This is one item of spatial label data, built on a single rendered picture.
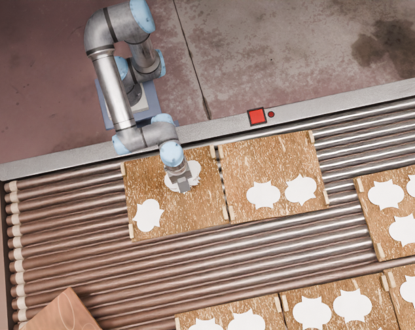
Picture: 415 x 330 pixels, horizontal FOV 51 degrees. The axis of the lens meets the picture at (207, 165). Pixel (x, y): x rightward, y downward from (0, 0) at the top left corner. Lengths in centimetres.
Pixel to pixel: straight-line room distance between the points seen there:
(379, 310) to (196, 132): 103
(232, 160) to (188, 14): 172
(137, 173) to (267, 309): 77
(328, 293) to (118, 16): 127
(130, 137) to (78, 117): 165
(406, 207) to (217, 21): 198
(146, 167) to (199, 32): 160
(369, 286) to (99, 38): 135
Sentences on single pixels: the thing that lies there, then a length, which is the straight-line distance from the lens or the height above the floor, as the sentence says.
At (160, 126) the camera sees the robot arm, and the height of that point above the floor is 134.
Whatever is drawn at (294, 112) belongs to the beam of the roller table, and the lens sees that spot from 200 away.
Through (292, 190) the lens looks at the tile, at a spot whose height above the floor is 95.
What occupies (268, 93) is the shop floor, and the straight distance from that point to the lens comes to 305.
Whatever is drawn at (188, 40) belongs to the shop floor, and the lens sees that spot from 326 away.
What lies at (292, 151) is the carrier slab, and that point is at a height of 94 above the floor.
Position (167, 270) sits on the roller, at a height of 92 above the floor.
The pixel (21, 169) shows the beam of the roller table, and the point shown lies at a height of 91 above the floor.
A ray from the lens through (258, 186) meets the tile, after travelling 185.
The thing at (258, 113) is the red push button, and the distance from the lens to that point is 197.
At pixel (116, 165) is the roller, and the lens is 196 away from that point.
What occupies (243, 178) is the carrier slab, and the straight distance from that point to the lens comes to 186.
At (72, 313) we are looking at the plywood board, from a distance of 179.
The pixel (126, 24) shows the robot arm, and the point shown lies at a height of 152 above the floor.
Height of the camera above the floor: 273
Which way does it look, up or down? 73 degrees down
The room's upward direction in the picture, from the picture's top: 11 degrees counter-clockwise
